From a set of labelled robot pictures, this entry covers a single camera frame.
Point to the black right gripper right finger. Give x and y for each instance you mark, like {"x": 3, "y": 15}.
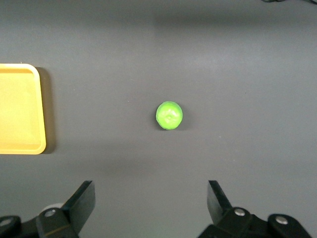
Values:
{"x": 223, "y": 215}

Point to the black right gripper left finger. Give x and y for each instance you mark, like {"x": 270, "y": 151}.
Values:
{"x": 74, "y": 213}

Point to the green apple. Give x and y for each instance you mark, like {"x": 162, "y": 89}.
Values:
{"x": 169, "y": 115}

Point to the yellow plastic tray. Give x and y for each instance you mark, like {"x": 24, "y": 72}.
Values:
{"x": 19, "y": 111}

